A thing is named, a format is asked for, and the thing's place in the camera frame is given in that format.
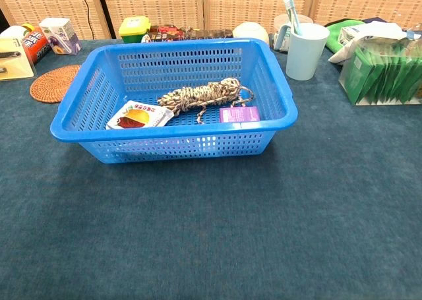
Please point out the clear box of green packets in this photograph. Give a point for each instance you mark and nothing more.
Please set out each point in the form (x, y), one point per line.
(379, 76)

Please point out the white red snack packet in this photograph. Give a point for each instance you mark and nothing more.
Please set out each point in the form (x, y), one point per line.
(138, 116)

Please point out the small purple box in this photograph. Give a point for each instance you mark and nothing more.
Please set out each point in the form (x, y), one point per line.
(239, 114)

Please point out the dark red snack packages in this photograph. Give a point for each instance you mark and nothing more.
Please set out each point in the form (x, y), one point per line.
(184, 33)

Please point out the purple white drink carton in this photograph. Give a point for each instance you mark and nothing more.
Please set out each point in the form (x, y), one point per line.
(61, 36)

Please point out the light blue plastic cup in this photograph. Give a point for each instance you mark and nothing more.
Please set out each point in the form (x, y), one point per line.
(306, 52)

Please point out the round woven rattan coaster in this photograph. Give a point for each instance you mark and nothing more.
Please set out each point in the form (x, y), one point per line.
(52, 84)

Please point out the cream ceramic bowl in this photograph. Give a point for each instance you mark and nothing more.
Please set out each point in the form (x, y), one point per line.
(252, 31)

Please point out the green yellow lidded container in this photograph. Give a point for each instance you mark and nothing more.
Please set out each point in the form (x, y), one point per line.
(133, 29)

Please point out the light blue toothbrush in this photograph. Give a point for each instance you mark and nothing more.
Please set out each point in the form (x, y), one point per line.
(292, 13)

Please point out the green cloth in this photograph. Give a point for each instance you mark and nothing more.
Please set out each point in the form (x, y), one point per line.
(339, 33)

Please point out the blue plastic perforated basket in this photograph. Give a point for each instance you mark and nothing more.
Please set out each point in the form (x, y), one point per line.
(184, 138)

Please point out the white crumpled paper bag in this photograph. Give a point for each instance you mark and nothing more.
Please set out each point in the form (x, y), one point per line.
(369, 36)

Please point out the woven bamboo folding screen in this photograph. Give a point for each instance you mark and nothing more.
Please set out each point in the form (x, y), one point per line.
(211, 3)

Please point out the yellow packaged tool card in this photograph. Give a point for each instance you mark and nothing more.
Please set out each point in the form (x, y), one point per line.
(13, 61)

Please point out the red orange snack can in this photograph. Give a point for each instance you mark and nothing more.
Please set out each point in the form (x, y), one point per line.
(35, 46)

